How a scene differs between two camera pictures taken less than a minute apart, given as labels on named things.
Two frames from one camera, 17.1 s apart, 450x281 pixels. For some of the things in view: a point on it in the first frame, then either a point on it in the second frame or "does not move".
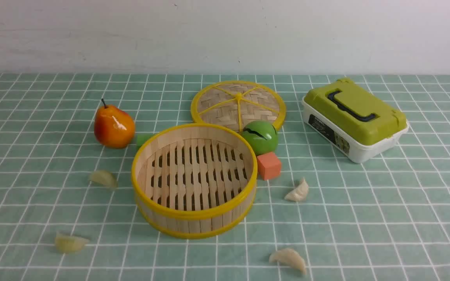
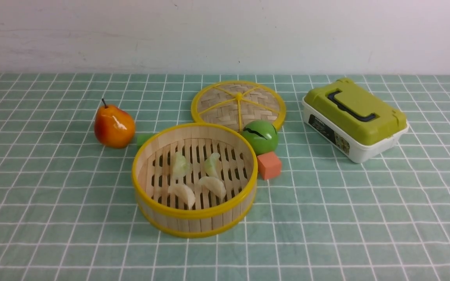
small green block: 142,137 does not move
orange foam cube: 269,166 does not move
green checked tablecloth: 52,203 does not move
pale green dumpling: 104,177 to 181,167
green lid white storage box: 349,119 does not move
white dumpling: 300,193 to 214,185
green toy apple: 262,136 does not move
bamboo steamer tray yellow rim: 195,180 does not move
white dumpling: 290,256 to 184,192
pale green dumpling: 66,243 to 209,165
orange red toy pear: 113,127 does not move
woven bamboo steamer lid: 237,104 does not move
